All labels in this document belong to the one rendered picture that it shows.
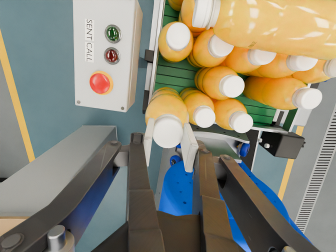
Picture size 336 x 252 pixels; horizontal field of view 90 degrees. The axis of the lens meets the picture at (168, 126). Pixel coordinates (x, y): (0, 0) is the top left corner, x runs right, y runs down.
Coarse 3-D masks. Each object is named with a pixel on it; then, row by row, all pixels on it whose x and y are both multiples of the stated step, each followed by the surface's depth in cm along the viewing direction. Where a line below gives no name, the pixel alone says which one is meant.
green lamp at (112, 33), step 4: (108, 28) 28; (112, 28) 28; (116, 28) 28; (108, 32) 28; (112, 32) 28; (116, 32) 28; (108, 36) 28; (112, 36) 28; (116, 36) 28; (112, 40) 29
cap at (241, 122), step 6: (234, 114) 34; (240, 114) 32; (246, 114) 32; (234, 120) 32; (240, 120) 32; (246, 120) 32; (252, 120) 32; (234, 126) 33; (240, 126) 33; (246, 126) 33; (240, 132) 33
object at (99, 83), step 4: (92, 76) 30; (96, 76) 30; (100, 76) 30; (104, 76) 30; (92, 80) 30; (96, 80) 30; (100, 80) 30; (104, 80) 30; (108, 80) 30; (92, 84) 30; (96, 84) 30; (100, 84) 30; (104, 84) 30; (108, 84) 30; (92, 88) 31; (96, 88) 30; (100, 88) 30; (104, 88) 31; (108, 88) 31; (96, 92) 31; (100, 92) 31; (104, 92) 31
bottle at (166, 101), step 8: (160, 88) 38; (168, 88) 37; (152, 96) 33; (160, 96) 27; (168, 96) 26; (176, 96) 28; (152, 104) 26; (160, 104) 24; (168, 104) 24; (176, 104) 25; (184, 104) 27; (152, 112) 24; (160, 112) 24; (168, 112) 23; (176, 112) 24; (184, 112) 25; (184, 120) 24
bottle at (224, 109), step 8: (208, 96) 48; (216, 104) 39; (224, 104) 37; (232, 104) 36; (240, 104) 36; (216, 112) 38; (224, 112) 36; (232, 112) 35; (216, 120) 39; (224, 120) 36; (224, 128) 39; (232, 128) 35
